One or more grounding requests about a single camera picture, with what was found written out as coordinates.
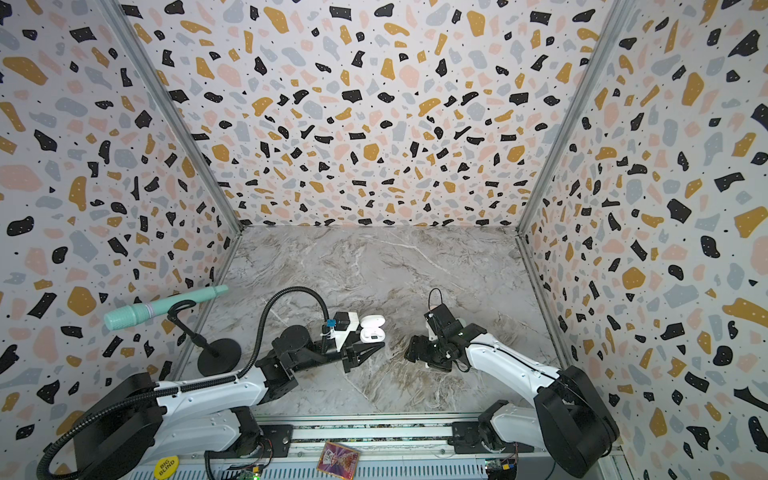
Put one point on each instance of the yellow round sticker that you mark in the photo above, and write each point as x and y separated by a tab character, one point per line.
166	468

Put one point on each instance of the white earbud charging case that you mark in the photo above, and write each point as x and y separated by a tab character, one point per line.
371	329

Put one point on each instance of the colourful card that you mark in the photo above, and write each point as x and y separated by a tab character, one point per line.
338	461

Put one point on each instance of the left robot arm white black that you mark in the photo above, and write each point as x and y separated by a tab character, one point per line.
141	420

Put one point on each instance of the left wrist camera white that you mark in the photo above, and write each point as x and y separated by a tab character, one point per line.
342	327

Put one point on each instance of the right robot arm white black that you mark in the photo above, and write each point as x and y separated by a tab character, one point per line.
565	415

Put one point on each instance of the mint green microphone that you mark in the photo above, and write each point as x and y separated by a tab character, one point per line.
136	314

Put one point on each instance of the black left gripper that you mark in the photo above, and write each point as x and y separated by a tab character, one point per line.
354	353

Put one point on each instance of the black microphone stand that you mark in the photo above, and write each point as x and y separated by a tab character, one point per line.
219	357

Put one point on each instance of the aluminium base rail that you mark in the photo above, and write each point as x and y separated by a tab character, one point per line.
390	446

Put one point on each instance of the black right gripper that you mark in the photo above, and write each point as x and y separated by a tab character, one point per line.
433	350

